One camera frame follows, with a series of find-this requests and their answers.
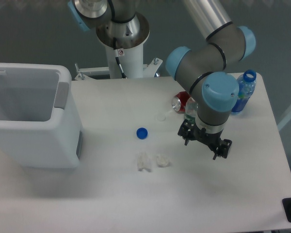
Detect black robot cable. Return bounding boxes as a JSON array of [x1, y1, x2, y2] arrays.
[[106, 0, 128, 79]]

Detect clear green label bottle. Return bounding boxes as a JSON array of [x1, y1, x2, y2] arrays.
[[184, 97, 198, 123]]

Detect blue bottle cap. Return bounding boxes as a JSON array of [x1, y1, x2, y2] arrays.
[[136, 127, 148, 140]]

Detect red soda can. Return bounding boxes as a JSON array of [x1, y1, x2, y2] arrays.
[[171, 91, 191, 114]]

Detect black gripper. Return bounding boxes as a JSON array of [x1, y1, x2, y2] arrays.
[[178, 119, 232, 160]]

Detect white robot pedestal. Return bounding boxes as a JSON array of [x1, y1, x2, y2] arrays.
[[75, 45, 163, 80]]

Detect white trash bin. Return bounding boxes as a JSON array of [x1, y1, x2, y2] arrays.
[[0, 63, 83, 168]]

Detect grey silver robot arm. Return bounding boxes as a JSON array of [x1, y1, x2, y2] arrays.
[[68, 0, 256, 158]]

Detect blue plastic bottle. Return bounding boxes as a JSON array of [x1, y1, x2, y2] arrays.
[[231, 69, 257, 115]]

